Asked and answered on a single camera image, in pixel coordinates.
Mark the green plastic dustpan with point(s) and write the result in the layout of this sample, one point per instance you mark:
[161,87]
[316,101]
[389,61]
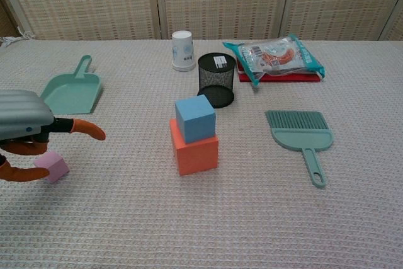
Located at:
[75,95]

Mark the woven folding screen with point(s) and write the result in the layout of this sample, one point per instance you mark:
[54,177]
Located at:
[220,1]

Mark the black mesh pen holder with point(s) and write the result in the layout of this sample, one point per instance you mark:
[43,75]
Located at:
[216,77]

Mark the white paper cup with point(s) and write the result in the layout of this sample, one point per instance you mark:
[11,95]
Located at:
[182,51]

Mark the blue foam cube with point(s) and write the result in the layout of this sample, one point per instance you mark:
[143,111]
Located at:
[196,121]

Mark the red flat packet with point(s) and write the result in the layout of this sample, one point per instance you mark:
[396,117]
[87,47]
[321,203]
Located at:
[283,78]

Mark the orange foam block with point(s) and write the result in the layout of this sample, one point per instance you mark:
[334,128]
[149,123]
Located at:
[198,158]

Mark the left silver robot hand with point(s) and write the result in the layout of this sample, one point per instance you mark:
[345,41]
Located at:
[22,111]

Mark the beige woven tablecloth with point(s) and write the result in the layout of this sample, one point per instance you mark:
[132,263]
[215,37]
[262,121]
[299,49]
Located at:
[201,218]

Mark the green plastic hand brush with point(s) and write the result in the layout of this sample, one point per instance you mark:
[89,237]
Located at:
[302,136]

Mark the teal clear snack bag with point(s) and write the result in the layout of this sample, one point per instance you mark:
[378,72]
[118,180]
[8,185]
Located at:
[274,58]

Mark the pink foam cube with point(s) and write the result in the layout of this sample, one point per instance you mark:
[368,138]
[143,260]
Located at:
[58,163]

